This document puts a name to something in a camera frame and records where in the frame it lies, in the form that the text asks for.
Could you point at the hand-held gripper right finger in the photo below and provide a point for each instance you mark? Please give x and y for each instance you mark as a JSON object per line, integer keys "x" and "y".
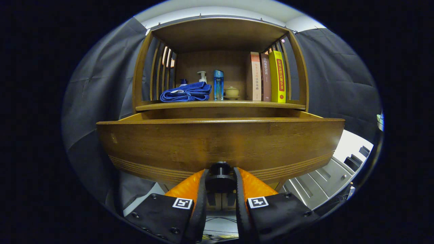
{"x": 240, "y": 210}

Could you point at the folded blue towel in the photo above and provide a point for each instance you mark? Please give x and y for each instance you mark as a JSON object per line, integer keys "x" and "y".
{"x": 190, "y": 93}

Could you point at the yellow book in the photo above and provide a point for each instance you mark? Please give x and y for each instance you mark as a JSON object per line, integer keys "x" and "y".
{"x": 278, "y": 78}

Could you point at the beige lidded teacup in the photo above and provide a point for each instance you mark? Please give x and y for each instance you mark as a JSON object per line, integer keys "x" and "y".
{"x": 232, "y": 92}

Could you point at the small white blue-capped bottle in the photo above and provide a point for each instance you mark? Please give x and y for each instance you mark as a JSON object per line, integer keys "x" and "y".
{"x": 183, "y": 81}

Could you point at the white pump bottle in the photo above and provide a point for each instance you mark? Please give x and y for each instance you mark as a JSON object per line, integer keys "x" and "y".
{"x": 202, "y": 78}

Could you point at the brown book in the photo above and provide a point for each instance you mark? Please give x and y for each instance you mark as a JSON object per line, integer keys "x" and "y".
{"x": 266, "y": 79}

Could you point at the wooden drawer with black knob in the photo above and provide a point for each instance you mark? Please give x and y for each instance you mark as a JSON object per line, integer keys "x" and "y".
{"x": 220, "y": 142}

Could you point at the wooden cabinet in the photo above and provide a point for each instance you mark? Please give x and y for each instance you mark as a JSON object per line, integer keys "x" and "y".
{"x": 220, "y": 34}

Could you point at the clear blue bottle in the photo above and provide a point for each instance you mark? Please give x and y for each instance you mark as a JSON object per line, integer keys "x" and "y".
{"x": 218, "y": 86}

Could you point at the wooden countertop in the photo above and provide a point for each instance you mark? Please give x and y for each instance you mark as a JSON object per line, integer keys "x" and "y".
{"x": 237, "y": 104}

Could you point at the black backdrop cloth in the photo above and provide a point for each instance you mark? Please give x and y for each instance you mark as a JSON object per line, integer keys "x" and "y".
{"x": 95, "y": 101}

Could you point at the small white device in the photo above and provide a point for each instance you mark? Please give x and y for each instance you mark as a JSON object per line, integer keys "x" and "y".
{"x": 380, "y": 122}

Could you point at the beige book with orange band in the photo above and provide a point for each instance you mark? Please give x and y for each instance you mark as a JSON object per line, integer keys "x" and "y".
{"x": 254, "y": 78}

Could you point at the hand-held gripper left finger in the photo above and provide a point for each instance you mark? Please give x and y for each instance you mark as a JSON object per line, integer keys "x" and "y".
{"x": 202, "y": 210}

